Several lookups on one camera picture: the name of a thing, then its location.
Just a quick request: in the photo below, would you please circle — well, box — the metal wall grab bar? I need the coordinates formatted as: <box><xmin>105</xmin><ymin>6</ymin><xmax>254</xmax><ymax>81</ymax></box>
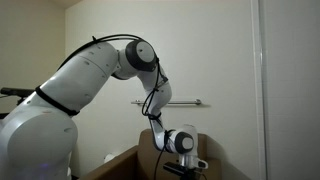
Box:
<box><xmin>130</xmin><ymin>98</ymin><xmax>203</xmax><ymax>107</ymax></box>

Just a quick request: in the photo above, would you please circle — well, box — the brown armchair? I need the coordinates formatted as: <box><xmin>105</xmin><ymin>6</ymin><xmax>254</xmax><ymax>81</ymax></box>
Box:
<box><xmin>79</xmin><ymin>129</ymin><xmax>223</xmax><ymax>180</ymax></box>

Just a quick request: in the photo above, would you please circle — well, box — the black strap around arm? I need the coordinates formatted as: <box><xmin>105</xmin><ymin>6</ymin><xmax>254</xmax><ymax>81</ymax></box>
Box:
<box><xmin>34</xmin><ymin>85</ymin><xmax>81</xmax><ymax>117</ymax></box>

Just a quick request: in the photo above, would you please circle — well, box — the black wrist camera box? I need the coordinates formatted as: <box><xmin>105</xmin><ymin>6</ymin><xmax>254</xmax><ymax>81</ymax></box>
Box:
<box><xmin>162</xmin><ymin>161</ymin><xmax>203</xmax><ymax>180</ymax></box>

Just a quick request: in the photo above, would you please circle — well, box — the white vertical corner trim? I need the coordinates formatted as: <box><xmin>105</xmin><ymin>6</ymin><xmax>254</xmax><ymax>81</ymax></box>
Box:
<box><xmin>251</xmin><ymin>0</ymin><xmax>268</xmax><ymax>180</ymax></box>

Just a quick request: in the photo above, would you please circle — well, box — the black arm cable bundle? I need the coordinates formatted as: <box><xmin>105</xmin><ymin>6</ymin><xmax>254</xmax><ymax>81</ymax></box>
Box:
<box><xmin>56</xmin><ymin>33</ymin><xmax>176</xmax><ymax>180</ymax></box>

